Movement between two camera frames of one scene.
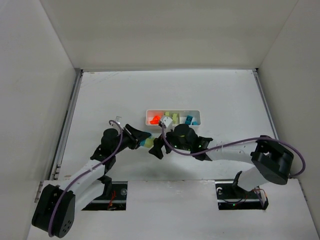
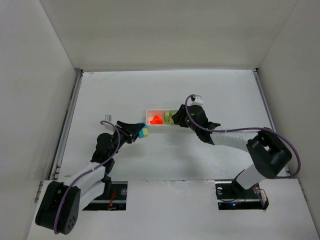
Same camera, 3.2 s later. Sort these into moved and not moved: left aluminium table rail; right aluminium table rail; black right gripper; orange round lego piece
Moved: black right gripper
Not moved: right aluminium table rail; left aluminium table rail; orange round lego piece
